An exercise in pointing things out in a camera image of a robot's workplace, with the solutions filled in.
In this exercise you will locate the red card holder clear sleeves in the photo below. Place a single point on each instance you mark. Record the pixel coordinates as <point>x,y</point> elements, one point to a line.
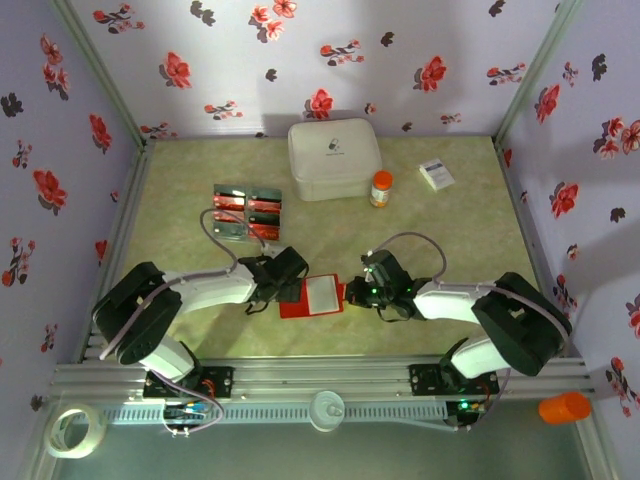
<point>322,295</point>

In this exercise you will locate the red credit card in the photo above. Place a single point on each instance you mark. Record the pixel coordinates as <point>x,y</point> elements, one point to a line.
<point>229,202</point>
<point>228,217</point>
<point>264,232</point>
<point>265,205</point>

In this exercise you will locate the black credit card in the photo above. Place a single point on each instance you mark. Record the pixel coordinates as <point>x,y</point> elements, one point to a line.
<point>266,194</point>
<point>265,219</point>
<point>230,190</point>
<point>228,230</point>

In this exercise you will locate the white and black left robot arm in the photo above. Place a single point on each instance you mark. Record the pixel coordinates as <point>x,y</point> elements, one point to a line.
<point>210,295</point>

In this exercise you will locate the orange-capped pill bottle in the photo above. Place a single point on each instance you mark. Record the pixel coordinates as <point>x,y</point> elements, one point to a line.
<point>381,190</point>

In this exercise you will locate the clear round plastic lid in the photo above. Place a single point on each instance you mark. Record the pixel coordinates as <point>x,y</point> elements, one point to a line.
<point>325,410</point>

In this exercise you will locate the white zip medicine case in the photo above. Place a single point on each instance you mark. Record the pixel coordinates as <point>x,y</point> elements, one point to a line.
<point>332,155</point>

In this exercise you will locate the small white medicine box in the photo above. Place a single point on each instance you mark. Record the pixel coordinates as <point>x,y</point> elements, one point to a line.
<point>437,174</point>

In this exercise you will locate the orange plastic vial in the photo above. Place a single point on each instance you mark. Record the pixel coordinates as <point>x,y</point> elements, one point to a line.
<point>565,407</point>

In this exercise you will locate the clear tape roll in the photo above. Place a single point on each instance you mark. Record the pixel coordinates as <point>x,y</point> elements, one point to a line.
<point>98,430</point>

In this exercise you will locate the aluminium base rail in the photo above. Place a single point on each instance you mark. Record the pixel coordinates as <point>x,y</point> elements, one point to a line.
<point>320,375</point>

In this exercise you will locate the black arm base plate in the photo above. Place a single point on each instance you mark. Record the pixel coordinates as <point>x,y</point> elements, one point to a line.
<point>420,380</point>
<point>222,382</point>

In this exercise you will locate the aluminium side rail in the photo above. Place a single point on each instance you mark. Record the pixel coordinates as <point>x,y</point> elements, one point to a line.
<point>125,220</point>
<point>530,240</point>

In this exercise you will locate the aluminium lower frame bar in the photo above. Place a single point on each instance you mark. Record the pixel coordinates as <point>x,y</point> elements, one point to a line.
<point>30,460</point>
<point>597,455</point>

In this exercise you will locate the aluminium frame post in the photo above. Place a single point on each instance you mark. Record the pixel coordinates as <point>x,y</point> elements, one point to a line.
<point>100,70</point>
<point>535,65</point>

